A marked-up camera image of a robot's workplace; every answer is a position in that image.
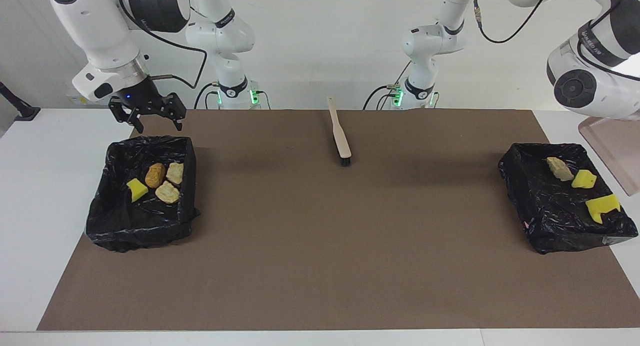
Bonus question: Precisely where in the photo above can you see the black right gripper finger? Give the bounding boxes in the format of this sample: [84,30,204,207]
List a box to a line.
[161,92,187,131]
[109,98,145,134]

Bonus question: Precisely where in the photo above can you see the brown oval bread roll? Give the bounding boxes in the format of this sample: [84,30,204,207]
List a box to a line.
[145,163,166,189]

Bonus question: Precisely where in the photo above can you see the small yellow sponge wedge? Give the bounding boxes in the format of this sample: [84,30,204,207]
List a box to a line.
[126,178,149,203]

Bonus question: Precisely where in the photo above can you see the beige brush black bristles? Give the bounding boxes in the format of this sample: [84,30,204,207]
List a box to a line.
[326,97,353,167]

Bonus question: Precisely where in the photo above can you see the yellow sponge chunk with dot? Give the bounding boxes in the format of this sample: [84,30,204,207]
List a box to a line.
[571,169,597,189]

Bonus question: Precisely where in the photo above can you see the hook shaped yellow sponge piece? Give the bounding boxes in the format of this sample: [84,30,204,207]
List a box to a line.
[585,194,621,224]

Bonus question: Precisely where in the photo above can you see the beige plastic dustpan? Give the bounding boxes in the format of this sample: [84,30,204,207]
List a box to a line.
[578,117,640,196]

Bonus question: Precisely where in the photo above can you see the black bag lined bin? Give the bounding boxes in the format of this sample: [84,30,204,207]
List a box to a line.
[85,136,202,253]

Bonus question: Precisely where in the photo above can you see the black bag bin pink tag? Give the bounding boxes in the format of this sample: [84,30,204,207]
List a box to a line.
[498,143,639,255]

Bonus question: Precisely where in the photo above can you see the white small boxes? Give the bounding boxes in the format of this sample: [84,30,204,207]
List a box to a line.
[66,88,113,106]

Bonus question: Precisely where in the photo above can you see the brown table mat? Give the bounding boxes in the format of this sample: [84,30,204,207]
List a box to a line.
[37,109,640,331]

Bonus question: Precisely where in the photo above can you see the black right base cable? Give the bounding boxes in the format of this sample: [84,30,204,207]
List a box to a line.
[194,82,221,110]

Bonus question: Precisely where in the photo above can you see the black base cable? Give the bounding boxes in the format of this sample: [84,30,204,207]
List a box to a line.
[362,61,401,110]
[194,82,221,110]

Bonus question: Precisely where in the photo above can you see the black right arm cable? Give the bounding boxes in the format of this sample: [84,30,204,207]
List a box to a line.
[117,0,208,90]

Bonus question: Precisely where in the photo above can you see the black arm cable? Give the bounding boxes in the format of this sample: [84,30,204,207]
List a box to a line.
[472,0,640,81]
[117,0,208,90]

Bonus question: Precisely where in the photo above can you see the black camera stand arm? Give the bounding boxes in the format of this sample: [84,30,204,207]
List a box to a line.
[0,82,41,122]

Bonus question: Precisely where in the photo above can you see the black left base cable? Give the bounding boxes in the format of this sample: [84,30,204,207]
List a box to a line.
[362,61,401,110]

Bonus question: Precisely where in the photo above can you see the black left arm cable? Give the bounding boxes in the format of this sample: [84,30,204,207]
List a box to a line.
[472,0,640,81]

